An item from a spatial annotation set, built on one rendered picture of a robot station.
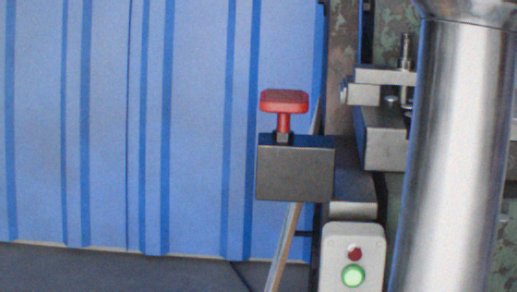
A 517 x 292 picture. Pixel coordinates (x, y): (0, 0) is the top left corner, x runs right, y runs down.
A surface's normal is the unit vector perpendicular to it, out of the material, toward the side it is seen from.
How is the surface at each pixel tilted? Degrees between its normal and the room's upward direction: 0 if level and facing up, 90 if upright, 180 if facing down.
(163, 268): 0
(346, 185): 0
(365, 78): 90
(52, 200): 90
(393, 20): 90
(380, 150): 90
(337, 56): 73
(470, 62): 78
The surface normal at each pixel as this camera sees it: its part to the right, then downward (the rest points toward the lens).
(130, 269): 0.04, -0.96
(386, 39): -0.03, 0.27
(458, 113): -0.27, 0.05
